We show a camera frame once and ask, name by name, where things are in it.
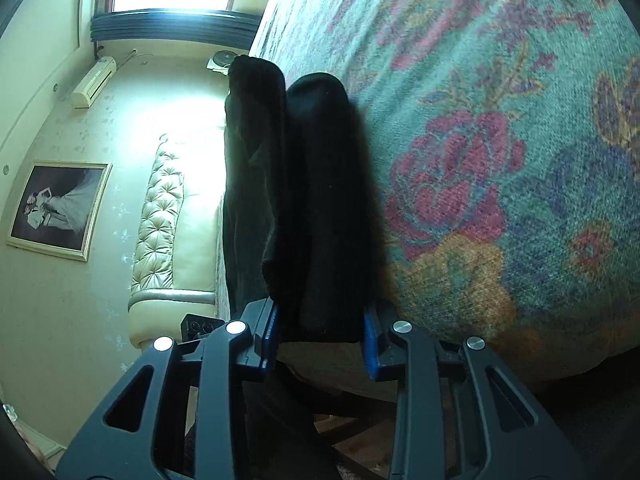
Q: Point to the white fan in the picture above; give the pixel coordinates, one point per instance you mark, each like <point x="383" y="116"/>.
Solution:
<point x="220" y="60"/>

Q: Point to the framed wall picture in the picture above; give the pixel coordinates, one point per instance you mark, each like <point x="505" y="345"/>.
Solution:
<point x="55" y="210"/>

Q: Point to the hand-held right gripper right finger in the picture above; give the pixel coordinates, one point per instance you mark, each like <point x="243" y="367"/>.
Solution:
<point x="371" y="347"/>

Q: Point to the white wall air conditioner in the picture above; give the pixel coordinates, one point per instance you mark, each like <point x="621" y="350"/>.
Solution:
<point x="92" y="82"/>

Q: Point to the floral bedspread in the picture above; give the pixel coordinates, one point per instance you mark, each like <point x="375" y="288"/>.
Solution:
<point x="500" y="110"/>

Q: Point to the cream tufted headboard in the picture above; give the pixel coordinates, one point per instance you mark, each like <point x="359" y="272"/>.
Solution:
<point x="160" y="210"/>

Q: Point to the black pants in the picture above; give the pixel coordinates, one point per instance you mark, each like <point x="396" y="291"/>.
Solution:
<point x="320" y="200"/>

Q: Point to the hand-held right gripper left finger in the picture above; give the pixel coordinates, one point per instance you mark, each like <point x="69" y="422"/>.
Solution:
<point x="267" y="332"/>

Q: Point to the dark blue curtain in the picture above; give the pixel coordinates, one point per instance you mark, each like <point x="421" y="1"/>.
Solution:
<point x="175" y="25"/>

